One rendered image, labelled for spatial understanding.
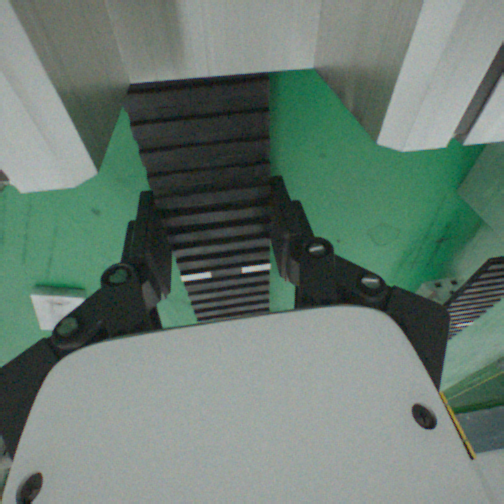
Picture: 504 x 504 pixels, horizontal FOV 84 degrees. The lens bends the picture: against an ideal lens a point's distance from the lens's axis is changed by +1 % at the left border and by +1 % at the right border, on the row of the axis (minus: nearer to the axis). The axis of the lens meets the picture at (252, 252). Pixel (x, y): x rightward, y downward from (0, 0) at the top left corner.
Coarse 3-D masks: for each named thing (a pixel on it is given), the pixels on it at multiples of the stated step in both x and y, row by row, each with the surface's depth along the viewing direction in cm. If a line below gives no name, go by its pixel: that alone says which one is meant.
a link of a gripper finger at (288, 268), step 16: (272, 176) 13; (272, 192) 12; (272, 208) 12; (288, 208) 11; (272, 224) 13; (288, 224) 11; (304, 224) 12; (272, 240) 14; (288, 240) 11; (288, 256) 11; (336, 256) 11; (288, 272) 12; (336, 272) 10; (352, 272) 10; (368, 272) 10; (336, 288) 10; (352, 288) 10; (368, 288) 10; (384, 288) 10
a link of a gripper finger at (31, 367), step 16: (96, 336) 10; (32, 352) 9; (48, 352) 9; (64, 352) 9; (0, 368) 9; (16, 368) 9; (32, 368) 9; (48, 368) 9; (0, 384) 8; (16, 384) 8; (32, 384) 8; (0, 400) 8; (16, 400) 8; (32, 400) 8; (0, 416) 8; (16, 416) 8; (0, 432) 7; (16, 432) 7; (16, 448) 7
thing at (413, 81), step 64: (0, 0) 3; (64, 0) 4; (128, 0) 6; (192, 0) 6; (256, 0) 6; (320, 0) 6; (384, 0) 4; (448, 0) 3; (0, 64) 3; (64, 64) 4; (128, 64) 6; (192, 64) 7; (256, 64) 7; (320, 64) 7; (384, 64) 4; (448, 64) 4; (0, 128) 3; (64, 128) 4; (384, 128) 4; (448, 128) 4; (0, 192) 4
